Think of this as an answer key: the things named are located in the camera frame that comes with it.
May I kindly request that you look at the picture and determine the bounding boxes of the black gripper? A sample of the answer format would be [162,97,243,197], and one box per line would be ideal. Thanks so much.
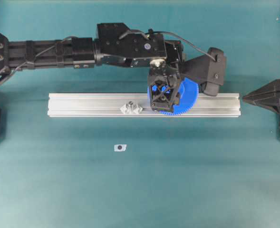
[148,40,185,112]

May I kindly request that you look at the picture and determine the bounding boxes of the closed black gripper fingers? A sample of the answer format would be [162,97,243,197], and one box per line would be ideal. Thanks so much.
[242,80,277,113]

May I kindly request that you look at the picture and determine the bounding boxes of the large blue gear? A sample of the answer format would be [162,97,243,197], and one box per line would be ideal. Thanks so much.
[147,78,199,115]

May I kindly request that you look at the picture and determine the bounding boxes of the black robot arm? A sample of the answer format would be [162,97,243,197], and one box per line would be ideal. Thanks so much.
[0,23,183,113]

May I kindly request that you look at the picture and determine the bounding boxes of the white shaft bracket top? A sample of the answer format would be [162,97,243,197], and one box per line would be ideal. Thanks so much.
[131,104,143,115]

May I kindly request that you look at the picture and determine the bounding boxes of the white shaft bracket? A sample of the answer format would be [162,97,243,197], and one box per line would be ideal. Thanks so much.
[131,104,143,115]
[120,104,132,114]

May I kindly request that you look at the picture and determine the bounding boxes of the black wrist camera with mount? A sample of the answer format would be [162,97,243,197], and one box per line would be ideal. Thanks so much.
[181,47,227,96]

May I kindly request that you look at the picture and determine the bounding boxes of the black camera cable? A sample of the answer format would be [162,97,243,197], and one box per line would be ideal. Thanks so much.
[118,30,217,63]

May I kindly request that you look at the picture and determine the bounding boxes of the aluminium extrusion rail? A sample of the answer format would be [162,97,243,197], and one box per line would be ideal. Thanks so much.
[47,93,241,118]

